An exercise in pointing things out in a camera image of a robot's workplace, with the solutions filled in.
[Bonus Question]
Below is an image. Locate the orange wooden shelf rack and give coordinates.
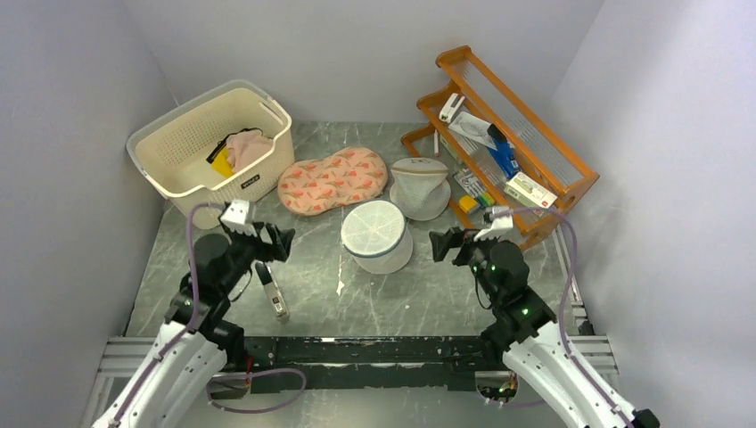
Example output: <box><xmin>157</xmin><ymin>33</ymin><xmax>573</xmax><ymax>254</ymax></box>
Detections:
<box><xmin>401</xmin><ymin>45</ymin><xmax>599</xmax><ymax>214</ymax></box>

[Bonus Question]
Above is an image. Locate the white green box on rack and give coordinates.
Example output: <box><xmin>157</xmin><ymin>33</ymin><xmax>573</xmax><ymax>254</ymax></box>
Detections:
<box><xmin>505</xmin><ymin>172</ymin><xmax>557</xmax><ymax>209</ymax></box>

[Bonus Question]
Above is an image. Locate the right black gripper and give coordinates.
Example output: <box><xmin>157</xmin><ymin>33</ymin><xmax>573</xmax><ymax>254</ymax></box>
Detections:
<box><xmin>430</xmin><ymin>226</ymin><xmax>501</xmax><ymax>303</ymax></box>

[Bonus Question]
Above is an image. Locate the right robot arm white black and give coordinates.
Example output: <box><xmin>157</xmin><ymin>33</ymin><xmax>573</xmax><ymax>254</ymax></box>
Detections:
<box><xmin>429</xmin><ymin>227</ymin><xmax>661</xmax><ymax>427</ymax></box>

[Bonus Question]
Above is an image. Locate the pink cloth in basket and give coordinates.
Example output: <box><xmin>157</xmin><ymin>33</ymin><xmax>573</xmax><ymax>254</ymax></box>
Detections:
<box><xmin>226</xmin><ymin>128</ymin><xmax>273</xmax><ymax>173</ymax></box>

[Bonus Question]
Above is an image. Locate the white mesh bag beige rim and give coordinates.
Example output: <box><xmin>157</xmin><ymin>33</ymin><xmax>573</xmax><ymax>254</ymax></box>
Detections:
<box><xmin>389</xmin><ymin>157</ymin><xmax>451</xmax><ymax>221</ymax></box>

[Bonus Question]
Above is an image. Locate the yellow block on rack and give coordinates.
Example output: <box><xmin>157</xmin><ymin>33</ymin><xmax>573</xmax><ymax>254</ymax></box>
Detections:
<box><xmin>458</xmin><ymin>195</ymin><xmax>481</xmax><ymax>215</ymax></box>

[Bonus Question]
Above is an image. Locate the white cylindrical mesh laundry bag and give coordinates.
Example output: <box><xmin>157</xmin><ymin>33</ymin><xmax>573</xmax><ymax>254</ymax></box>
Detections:
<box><xmin>341</xmin><ymin>200</ymin><xmax>414</xmax><ymax>275</ymax></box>

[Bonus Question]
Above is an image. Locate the pink floral mesh laundry bag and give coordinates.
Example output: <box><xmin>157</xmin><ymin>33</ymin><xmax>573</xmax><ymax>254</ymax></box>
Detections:
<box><xmin>277</xmin><ymin>147</ymin><xmax>389</xmax><ymax>217</ymax></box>

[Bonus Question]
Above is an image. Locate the cream plastic laundry basket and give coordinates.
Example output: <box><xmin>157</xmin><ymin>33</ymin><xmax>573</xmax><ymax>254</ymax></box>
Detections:
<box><xmin>126</xmin><ymin>79</ymin><xmax>295</xmax><ymax>229</ymax></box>

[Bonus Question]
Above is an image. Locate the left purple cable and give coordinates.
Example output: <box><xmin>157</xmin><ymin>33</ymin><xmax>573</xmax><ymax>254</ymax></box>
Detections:
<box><xmin>106</xmin><ymin>202</ymin><xmax>308</xmax><ymax>428</ymax></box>

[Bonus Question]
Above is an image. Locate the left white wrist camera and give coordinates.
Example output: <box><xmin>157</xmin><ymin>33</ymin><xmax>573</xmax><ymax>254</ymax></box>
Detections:
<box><xmin>219</xmin><ymin>199</ymin><xmax>256</xmax><ymax>235</ymax></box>

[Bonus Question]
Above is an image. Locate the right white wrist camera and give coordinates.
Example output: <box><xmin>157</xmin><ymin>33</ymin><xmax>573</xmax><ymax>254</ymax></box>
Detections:
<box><xmin>473</xmin><ymin>205</ymin><xmax>514</xmax><ymax>242</ymax></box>

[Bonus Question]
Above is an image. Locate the white stapler on rack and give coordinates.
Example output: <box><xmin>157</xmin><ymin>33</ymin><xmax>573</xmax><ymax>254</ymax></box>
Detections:
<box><xmin>439</xmin><ymin>93</ymin><xmax>465</xmax><ymax>124</ymax></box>

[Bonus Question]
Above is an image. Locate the silver black stapler on table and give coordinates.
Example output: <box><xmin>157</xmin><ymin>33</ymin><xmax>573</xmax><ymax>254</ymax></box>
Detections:
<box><xmin>254</xmin><ymin>261</ymin><xmax>290</xmax><ymax>323</ymax></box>

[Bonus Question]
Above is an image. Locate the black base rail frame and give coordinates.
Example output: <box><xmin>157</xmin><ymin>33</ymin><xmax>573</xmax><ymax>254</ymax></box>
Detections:
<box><xmin>211</xmin><ymin>336</ymin><xmax>514</xmax><ymax>399</ymax></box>

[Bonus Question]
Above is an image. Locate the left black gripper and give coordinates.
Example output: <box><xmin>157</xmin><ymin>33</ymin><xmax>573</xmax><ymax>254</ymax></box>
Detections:
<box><xmin>219</xmin><ymin>220</ymin><xmax>294</xmax><ymax>292</ymax></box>

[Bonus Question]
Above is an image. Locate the yellow item in basket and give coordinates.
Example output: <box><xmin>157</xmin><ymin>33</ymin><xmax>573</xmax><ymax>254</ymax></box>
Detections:
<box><xmin>210</xmin><ymin>147</ymin><xmax>234</xmax><ymax>178</ymax></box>

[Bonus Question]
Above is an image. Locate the pack of coloured markers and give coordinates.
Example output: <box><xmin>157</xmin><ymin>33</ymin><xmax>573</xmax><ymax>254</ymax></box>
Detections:
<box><xmin>453</xmin><ymin>168</ymin><xmax>497</xmax><ymax>208</ymax></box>

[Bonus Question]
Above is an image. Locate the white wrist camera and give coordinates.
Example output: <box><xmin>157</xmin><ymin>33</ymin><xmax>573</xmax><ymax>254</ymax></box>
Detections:
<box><xmin>473</xmin><ymin>205</ymin><xmax>514</xmax><ymax>242</ymax></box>
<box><xmin>219</xmin><ymin>199</ymin><xmax>256</xmax><ymax>235</ymax></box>

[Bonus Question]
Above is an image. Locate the white plastic packet on rack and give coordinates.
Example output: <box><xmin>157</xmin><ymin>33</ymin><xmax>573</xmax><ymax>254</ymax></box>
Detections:
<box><xmin>449</xmin><ymin>111</ymin><xmax>497</xmax><ymax>150</ymax></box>

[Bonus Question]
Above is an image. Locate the blue tool on rack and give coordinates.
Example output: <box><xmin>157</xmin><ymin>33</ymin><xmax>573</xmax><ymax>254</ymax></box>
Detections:
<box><xmin>487</xmin><ymin>124</ymin><xmax>521</xmax><ymax>180</ymax></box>

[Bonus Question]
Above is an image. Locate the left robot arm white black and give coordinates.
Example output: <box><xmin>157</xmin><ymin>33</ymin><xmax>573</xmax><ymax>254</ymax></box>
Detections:
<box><xmin>92</xmin><ymin>220</ymin><xmax>295</xmax><ymax>427</ymax></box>

